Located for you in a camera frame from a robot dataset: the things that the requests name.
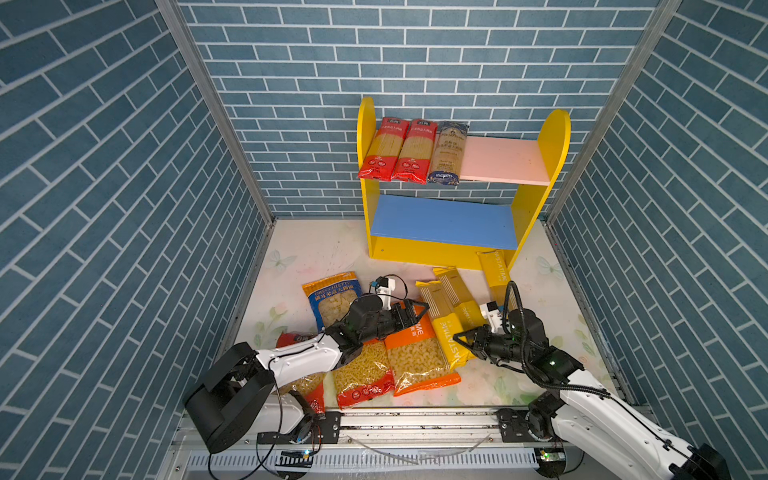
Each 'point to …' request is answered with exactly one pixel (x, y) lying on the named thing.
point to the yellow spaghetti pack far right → (496, 270)
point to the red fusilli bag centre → (367, 376)
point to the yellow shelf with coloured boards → (449, 231)
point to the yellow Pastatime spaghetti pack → (446, 323)
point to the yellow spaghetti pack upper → (468, 313)
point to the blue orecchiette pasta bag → (332, 298)
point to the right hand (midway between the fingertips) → (452, 336)
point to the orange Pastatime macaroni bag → (417, 360)
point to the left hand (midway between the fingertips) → (423, 313)
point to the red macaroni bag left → (313, 389)
